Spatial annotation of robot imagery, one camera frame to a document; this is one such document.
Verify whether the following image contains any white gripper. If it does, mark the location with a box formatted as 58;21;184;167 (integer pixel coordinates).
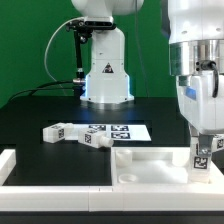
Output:
177;73;224;157

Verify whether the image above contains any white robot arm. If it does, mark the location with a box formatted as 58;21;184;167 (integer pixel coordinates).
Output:
71;0;224;157

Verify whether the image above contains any white sheet with markers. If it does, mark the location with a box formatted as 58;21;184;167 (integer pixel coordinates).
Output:
66;124;151;141

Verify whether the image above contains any white U-shaped fence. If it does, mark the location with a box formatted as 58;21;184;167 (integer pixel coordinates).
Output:
0;149;224;212

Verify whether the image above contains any black camera on stand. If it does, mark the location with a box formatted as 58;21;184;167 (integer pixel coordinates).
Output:
66;17;116;86

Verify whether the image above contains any black cable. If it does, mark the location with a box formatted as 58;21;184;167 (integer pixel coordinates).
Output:
7;79;83;103

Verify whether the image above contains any white cable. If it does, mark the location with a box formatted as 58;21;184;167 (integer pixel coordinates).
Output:
43;17;84;97

